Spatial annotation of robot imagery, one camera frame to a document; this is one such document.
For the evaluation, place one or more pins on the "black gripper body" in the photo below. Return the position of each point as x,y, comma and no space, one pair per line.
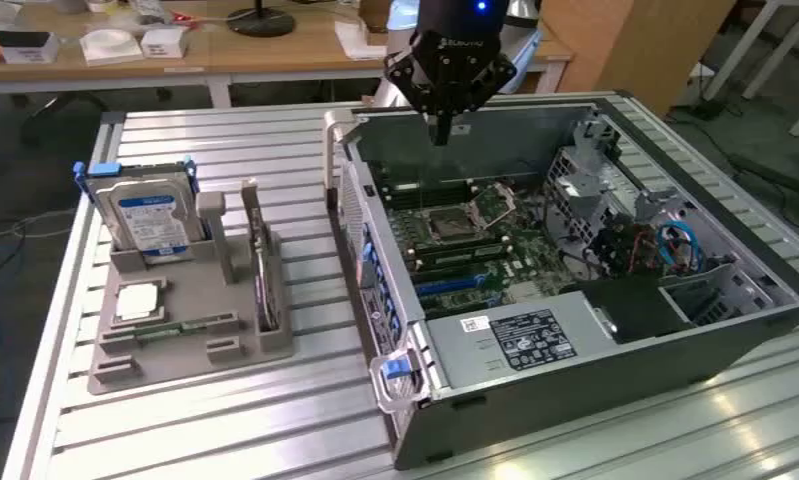
459,45

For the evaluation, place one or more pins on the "gpu card with metal bracket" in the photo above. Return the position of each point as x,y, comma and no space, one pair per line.
265,280

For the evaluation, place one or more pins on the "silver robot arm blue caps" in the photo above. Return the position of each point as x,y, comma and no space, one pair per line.
391,92

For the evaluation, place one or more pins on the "blue expansion slot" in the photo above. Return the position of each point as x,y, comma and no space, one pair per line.
448,286

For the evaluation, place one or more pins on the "white paper stack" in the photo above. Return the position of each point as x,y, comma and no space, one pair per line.
359,42

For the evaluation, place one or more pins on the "wooden desk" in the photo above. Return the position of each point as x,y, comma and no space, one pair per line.
272,55

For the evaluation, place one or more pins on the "metal socket cover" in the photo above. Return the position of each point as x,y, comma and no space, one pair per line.
493,202

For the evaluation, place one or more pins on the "wooden cabinet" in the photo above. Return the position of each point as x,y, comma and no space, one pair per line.
646,50

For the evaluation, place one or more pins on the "black lamp base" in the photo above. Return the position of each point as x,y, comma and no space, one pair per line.
260,22

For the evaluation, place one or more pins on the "metal disk cage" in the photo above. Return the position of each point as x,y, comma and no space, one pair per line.
586,200

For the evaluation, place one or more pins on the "cpu socket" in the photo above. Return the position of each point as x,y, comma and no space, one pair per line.
448,222

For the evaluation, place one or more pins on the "green motherboard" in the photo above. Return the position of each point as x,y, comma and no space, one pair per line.
532,250

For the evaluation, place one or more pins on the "small white labelled box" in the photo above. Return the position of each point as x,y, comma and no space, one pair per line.
164,44

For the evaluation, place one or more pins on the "white square dish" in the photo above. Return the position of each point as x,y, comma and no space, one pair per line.
111,47

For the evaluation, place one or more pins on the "hard disk in blue carrier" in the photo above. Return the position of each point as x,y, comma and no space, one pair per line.
145,220

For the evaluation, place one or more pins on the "grey power supply unit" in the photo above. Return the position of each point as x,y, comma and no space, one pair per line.
465,350

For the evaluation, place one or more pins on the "grey plastic parts rack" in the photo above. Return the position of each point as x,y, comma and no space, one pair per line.
192,295

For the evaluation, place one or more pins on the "metal disk bay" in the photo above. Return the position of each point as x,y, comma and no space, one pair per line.
712,295

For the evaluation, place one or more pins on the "grey cup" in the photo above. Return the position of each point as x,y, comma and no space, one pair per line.
69,5

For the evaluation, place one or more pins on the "blue case latch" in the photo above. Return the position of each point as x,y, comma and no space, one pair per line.
393,371

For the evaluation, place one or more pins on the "white box with black lid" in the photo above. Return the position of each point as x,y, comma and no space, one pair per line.
28,47

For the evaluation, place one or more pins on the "silver cpu chip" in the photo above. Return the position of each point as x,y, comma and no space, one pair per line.
136,302

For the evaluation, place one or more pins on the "green ram stick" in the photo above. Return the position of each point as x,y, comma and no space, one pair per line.
165,330

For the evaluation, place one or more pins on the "open grey pc case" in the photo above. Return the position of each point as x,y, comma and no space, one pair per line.
572,400

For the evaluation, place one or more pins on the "white table frame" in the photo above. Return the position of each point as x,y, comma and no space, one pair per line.
759,30

